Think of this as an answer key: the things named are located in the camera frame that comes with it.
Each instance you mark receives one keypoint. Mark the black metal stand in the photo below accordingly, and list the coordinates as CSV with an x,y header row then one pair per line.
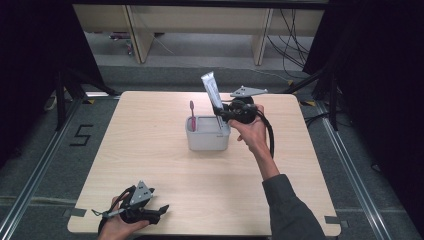
x,y
61,100
328,96

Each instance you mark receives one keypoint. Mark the person's right hand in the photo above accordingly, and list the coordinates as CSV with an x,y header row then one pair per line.
x,y
253,133

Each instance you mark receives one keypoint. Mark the person's left hand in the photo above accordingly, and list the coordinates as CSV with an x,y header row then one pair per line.
x,y
118,228

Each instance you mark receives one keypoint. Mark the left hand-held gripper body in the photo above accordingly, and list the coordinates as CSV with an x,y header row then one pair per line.
x,y
138,200

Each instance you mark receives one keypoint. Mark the grey plastic organizer box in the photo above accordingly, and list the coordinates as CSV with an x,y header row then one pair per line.
x,y
208,140

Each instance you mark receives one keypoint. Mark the aluminium floor rail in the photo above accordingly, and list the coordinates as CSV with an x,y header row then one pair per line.
x,y
36,170
353,170

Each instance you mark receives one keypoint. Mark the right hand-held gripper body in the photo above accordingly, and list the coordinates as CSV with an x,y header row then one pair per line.
x,y
245,110

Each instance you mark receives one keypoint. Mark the light wooden desk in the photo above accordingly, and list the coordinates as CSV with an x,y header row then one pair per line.
x,y
200,20

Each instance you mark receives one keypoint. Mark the white toothpaste tube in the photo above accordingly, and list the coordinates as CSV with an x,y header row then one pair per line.
x,y
211,88

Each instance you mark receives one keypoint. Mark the small colourful floor clutter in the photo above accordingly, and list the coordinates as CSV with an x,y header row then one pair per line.
x,y
125,41

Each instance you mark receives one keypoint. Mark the pink toothbrush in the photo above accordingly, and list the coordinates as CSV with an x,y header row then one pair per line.
x,y
192,116

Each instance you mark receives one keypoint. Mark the grey tape piece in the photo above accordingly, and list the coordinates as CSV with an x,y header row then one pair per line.
x,y
335,220

